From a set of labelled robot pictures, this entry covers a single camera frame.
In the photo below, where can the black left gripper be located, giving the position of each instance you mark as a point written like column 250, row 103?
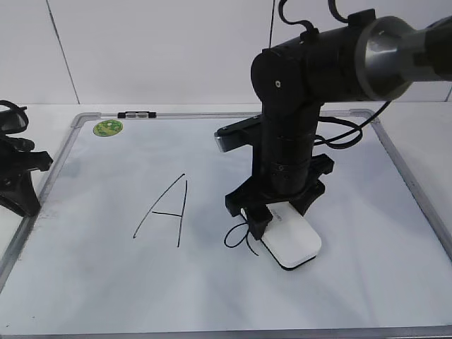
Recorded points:
column 17, row 161

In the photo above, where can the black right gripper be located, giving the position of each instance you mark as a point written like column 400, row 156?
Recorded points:
column 298, row 185

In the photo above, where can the white whiteboard eraser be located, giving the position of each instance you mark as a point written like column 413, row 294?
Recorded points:
column 289, row 238

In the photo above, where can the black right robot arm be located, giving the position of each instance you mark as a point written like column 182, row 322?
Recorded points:
column 369, row 59

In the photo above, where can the round green magnet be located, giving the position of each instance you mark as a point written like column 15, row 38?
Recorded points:
column 108, row 128

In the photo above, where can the white magnetic whiteboard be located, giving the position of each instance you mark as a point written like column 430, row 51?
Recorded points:
column 133, row 237

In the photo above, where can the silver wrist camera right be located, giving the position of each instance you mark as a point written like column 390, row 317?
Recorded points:
column 236, row 135

